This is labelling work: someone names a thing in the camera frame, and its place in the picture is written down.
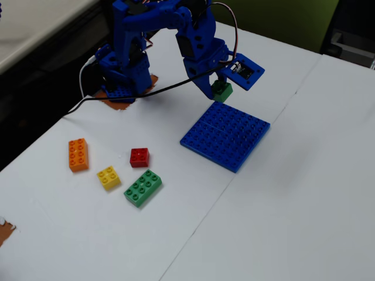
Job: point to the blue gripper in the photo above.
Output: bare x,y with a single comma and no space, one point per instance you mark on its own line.
195,71

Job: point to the green 2x2 block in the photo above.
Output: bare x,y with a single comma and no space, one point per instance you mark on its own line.
224,93

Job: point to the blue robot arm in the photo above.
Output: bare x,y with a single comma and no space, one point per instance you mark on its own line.
132,73

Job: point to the red 2x2 block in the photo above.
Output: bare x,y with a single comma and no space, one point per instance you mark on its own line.
139,157

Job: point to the green 2x4 block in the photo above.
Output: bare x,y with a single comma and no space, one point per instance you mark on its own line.
142,188

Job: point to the yellow 2x2 block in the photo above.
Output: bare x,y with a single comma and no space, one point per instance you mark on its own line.
108,178

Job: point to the orange 2x4 block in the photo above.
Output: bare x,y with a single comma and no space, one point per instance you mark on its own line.
78,155

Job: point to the white background table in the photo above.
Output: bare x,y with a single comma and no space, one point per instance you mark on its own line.
35,26

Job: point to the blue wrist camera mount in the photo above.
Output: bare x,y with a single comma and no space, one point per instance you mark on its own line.
247,72

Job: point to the blue 8x8 base plate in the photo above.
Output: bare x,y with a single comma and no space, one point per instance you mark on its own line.
225,136

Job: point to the grey metal frame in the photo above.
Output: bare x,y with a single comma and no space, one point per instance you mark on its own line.
351,48

